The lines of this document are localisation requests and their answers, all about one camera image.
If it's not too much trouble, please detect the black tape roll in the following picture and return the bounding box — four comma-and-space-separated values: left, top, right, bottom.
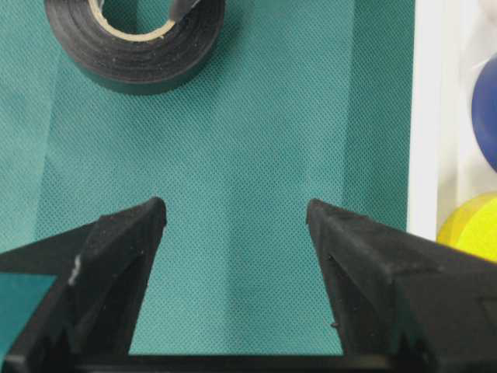
44, 1, 226, 96

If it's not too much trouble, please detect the white plastic case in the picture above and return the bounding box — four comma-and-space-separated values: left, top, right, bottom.
407, 1, 496, 240

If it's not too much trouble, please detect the yellow tape roll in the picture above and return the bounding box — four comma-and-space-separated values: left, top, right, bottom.
436, 192, 496, 263

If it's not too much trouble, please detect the blue tape roll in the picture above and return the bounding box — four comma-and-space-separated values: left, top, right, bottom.
471, 55, 496, 171

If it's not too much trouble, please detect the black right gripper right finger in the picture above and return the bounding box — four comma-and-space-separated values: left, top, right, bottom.
306, 199, 496, 372

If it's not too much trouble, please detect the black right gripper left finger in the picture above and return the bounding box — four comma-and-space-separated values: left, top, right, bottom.
0, 196, 168, 373

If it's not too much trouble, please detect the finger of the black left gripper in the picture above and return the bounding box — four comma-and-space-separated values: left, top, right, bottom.
169, 0, 199, 19

